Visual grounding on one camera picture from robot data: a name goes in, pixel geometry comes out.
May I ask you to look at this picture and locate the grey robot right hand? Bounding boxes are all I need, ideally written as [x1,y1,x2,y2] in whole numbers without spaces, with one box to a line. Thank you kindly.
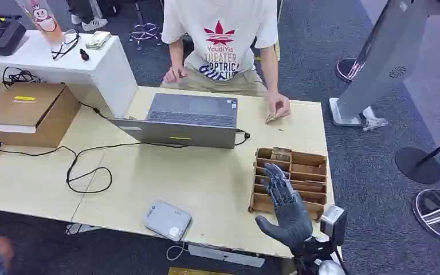
[255,163,314,254]

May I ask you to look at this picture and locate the person's left hand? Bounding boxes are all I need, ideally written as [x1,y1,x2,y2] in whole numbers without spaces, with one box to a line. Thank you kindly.
[266,92,292,119]

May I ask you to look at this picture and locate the person's right hand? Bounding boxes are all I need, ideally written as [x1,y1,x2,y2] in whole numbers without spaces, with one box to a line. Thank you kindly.
[162,65,188,84]

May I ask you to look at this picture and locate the brown card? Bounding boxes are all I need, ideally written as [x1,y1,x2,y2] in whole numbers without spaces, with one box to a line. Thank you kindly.
[265,110,291,124]

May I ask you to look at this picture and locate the wooden card box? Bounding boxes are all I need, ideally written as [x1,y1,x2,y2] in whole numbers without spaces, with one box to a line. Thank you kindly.
[247,147,328,222]

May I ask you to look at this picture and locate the grey laptop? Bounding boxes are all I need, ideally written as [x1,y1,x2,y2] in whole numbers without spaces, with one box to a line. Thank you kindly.
[107,93,241,150]

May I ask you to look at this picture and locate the chrome chair base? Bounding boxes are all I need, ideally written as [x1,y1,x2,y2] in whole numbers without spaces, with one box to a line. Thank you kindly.
[128,3,163,51]

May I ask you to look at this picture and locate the cards stack in box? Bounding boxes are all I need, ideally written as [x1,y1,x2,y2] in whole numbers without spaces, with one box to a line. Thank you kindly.
[270,147,292,163]

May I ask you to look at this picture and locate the person in white shirt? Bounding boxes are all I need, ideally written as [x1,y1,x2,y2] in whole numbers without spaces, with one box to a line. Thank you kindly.
[160,0,292,124]

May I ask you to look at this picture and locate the white cabinet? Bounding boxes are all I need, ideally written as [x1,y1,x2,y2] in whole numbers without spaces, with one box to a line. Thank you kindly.
[0,29,139,119]

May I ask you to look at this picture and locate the stack of paper notes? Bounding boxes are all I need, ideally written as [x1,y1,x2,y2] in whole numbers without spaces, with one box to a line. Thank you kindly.
[85,30,112,50]

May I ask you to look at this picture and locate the crumpled white plastic wrap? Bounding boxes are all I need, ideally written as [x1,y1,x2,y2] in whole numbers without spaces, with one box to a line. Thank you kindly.
[362,106,389,132]

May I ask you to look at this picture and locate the standing person with white shoes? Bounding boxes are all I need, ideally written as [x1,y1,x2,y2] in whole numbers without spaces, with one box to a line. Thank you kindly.
[65,0,109,32]

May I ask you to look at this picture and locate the black-rimmed glasses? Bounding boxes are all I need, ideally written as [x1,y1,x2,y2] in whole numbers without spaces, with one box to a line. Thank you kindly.
[50,29,81,61]

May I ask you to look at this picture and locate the silver gate kiosk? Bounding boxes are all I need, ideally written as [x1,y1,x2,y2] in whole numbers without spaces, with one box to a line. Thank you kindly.
[328,0,440,127]

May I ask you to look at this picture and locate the small grey flat device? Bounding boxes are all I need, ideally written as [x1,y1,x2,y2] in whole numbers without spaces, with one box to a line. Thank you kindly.
[143,200,193,242]

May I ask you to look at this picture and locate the black stanchion with pole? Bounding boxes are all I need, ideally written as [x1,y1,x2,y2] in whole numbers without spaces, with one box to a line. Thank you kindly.
[394,129,440,186]

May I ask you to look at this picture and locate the printed drink cup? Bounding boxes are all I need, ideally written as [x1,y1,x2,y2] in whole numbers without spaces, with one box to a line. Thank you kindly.
[14,0,66,45]

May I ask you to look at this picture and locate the brown cardboard box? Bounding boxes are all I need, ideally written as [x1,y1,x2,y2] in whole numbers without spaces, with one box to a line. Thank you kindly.
[0,82,81,149]

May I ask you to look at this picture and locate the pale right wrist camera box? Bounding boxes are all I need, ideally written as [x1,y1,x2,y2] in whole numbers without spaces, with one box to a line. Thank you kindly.
[320,205,348,248]

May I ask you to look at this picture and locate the grey under-desk bracket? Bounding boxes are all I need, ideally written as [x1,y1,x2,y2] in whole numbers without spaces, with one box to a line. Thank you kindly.
[187,244,265,269]

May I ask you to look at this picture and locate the black laptop power cable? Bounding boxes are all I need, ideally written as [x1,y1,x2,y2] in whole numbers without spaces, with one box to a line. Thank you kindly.
[0,101,251,195]

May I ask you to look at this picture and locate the white cable loop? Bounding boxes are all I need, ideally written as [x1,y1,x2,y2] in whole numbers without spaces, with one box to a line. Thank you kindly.
[166,242,187,262]

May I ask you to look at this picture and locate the tangled black cable bundle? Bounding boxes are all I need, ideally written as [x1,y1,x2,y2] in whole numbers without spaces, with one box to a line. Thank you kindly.
[1,66,43,91]

